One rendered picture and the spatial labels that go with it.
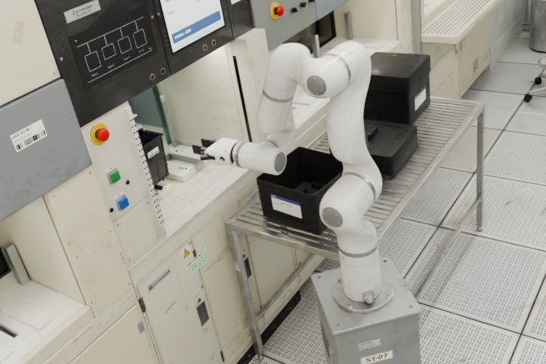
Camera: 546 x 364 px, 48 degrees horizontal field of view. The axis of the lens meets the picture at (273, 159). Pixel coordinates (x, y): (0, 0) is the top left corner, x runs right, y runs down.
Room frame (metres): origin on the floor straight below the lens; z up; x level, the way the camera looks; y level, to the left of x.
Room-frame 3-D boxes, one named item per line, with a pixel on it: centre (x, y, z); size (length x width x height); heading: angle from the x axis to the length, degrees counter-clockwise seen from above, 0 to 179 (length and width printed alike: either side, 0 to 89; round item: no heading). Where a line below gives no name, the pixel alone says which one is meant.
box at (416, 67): (2.69, -0.62, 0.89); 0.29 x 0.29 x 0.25; 53
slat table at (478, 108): (2.31, -0.41, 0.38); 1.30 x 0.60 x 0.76; 141
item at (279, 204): (1.99, -0.11, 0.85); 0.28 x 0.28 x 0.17; 46
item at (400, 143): (2.29, -0.44, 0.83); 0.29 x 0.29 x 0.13; 52
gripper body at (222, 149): (1.75, 0.14, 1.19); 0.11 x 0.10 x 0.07; 51
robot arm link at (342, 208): (1.44, -0.19, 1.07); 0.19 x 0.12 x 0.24; 141
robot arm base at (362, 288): (1.47, -0.21, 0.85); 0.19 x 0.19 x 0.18
